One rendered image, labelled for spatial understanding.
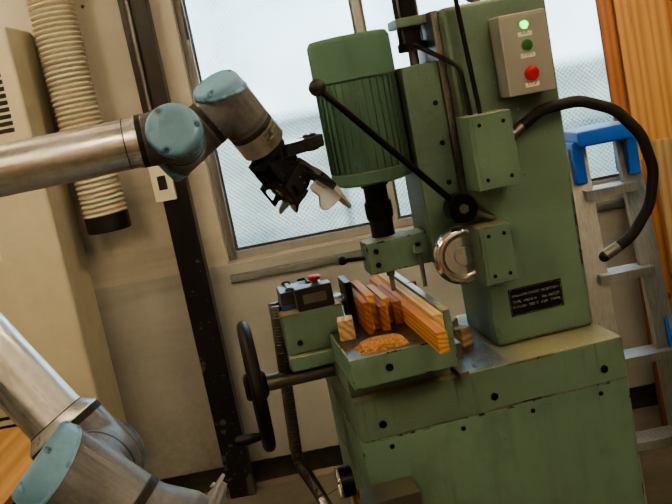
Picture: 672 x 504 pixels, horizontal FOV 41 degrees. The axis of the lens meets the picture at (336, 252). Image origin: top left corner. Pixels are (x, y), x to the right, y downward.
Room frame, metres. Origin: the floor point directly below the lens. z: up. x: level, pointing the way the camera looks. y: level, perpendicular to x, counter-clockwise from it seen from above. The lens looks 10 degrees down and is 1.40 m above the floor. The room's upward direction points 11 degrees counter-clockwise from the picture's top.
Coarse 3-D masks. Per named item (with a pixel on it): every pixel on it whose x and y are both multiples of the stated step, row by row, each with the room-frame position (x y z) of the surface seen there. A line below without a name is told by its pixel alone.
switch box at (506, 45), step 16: (512, 16) 1.83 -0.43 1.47; (528, 16) 1.83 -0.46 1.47; (544, 16) 1.84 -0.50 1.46; (496, 32) 1.84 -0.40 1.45; (512, 32) 1.82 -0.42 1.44; (544, 32) 1.83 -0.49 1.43; (496, 48) 1.86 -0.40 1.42; (512, 48) 1.82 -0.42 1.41; (544, 48) 1.83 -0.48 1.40; (496, 64) 1.87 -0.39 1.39; (512, 64) 1.82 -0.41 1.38; (528, 64) 1.83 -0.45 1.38; (544, 64) 1.83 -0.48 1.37; (512, 80) 1.82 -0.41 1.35; (528, 80) 1.83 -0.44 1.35; (544, 80) 1.83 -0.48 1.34; (512, 96) 1.82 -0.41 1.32
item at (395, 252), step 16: (368, 240) 1.96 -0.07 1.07; (384, 240) 1.92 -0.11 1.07; (400, 240) 1.92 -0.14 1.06; (416, 240) 1.93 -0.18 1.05; (368, 256) 1.91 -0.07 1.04; (384, 256) 1.92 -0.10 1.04; (400, 256) 1.92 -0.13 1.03; (416, 256) 1.93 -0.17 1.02; (368, 272) 1.94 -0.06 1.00; (384, 272) 1.92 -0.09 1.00
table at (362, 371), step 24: (336, 336) 1.85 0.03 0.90; (360, 336) 1.81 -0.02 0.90; (408, 336) 1.74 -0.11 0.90; (288, 360) 1.90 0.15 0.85; (312, 360) 1.86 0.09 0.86; (336, 360) 1.85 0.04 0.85; (360, 360) 1.66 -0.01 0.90; (384, 360) 1.67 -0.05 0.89; (408, 360) 1.67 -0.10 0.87; (432, 360) 1.68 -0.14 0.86; (456, 360) 1.68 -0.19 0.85; (360, 384) 1.66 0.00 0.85
